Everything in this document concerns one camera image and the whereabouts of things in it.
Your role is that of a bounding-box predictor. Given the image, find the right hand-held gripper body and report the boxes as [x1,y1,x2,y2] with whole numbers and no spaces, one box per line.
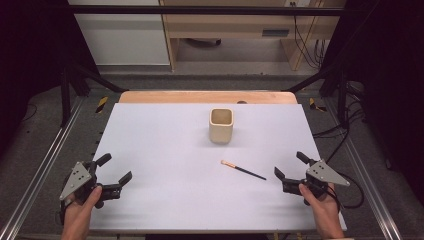
[281,159,351,206]

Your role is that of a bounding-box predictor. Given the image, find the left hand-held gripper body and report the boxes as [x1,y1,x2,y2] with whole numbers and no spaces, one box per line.
[59,160,123,210]

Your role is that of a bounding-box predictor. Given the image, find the black brush with beige tip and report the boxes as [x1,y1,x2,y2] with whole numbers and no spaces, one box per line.
[220,159,268,181]

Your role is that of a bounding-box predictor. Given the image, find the beige square cup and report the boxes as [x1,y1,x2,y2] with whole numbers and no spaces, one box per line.
[208,107,235,145]

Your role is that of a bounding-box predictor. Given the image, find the person's right hand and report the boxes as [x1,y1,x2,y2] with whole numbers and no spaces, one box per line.
[298,182,340,220]

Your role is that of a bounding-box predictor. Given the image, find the person's left hand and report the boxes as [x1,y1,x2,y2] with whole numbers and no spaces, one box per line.
[61,185,104,226]

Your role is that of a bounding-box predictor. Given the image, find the white table mat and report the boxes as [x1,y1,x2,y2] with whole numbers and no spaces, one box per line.
[89,102,348,233]

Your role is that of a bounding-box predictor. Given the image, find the yellow black floor tape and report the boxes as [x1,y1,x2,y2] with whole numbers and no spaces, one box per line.
[95,96,110,115]
[308,97,328,113]

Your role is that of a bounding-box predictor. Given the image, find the dark curtain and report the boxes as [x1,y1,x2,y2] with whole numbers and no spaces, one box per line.
[320,0,424,208]
[0,0,99,159]

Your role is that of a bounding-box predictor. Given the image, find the white cabinet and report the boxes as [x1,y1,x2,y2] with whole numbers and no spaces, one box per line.
[67,0,171,67]

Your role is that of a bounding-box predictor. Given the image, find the light wooden desk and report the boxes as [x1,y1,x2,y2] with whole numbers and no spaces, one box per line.
[159,0,348,72]

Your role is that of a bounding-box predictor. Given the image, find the metal floor rail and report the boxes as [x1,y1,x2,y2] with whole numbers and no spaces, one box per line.
[0,96,85,240]
[324,98,405,240]

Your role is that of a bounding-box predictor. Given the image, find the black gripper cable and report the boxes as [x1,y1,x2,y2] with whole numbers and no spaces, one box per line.
[335,171,365,210]

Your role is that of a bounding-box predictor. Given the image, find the black floor cables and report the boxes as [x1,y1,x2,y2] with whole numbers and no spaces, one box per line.
[312,81,367,164]

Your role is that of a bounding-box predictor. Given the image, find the black frame stand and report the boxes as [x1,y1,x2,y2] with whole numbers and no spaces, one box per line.
[59,62,130,128]
[285,62,350,130]

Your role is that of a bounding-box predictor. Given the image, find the black hanging cables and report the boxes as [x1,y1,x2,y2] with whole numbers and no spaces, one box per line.
[292,2,330,70]

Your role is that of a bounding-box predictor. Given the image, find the black horizontal frame bar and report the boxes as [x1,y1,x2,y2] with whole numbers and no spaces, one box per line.
[67,4,348,17]

